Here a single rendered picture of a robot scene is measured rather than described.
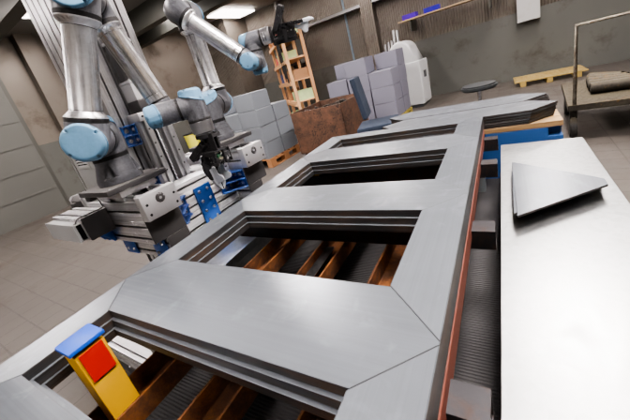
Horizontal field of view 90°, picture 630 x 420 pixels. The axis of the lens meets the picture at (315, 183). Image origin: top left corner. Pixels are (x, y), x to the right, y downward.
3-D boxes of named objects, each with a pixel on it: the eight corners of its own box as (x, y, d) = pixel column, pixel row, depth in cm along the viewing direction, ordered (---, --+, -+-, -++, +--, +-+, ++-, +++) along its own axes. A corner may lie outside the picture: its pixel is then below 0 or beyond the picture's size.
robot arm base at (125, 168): (92, 188, 114) (78, 163, 111) (130, 172, 125) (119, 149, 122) (112, 187, 105) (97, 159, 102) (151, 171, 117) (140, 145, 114)
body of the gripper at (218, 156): (219, 168, 107) (206, 134, 103) (202, 170, 112) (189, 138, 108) (233, 160, 113) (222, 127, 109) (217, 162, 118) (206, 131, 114)
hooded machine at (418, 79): (392, 112, 694) (381, 46, 650) (399, 106, 744) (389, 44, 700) (428, 105, 653) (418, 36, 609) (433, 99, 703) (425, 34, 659)
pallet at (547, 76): (581, 69, 591) (581, 64, 588) (589, 75, 533) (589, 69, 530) (513, 82, 652) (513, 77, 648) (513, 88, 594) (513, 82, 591)
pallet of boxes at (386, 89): (412, 113, 616) (402, 47, 576) (400, 125, 552) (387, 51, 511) (354, 123, 688) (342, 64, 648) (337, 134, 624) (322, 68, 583)
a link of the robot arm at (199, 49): (205, 120, 157) (161, 0, 139) (217, 115, 171) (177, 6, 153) (228, 114, 155) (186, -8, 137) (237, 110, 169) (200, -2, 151)
